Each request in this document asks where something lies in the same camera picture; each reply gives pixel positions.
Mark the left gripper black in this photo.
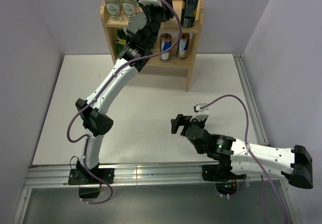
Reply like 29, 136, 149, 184
136, 0, 174, 48

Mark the silver blue energy can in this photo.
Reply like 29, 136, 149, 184
160, 33, 172, 61
177, 33, 190, 59

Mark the black can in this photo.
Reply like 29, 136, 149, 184
181, 0, 199, 28

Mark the green glass bottle front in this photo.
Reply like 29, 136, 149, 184
116, 28, 129, 59

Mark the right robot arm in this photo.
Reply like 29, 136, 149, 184
171, 114, 313, 189

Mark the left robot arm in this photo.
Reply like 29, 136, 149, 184
75, 0, 178, 183

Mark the wooden two-tier shelf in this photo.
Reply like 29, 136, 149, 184
99, 0, 205, 92

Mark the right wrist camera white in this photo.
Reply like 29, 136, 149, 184
190, 103, 210, 128

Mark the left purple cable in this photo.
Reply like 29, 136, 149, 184
66, 0, 182, 205

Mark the aluminium rail front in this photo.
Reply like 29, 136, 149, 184
14, 162, 284, 223

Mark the aluminium rail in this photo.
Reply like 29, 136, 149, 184
233, 54, 270, 146
14, 162, 284, 223

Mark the aluminium rail right side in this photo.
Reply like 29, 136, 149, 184
233, 54, 270, 146

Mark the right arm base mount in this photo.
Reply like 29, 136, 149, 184
202, 164, 247, 199

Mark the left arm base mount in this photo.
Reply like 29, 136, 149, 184
68, 166, 115, 199

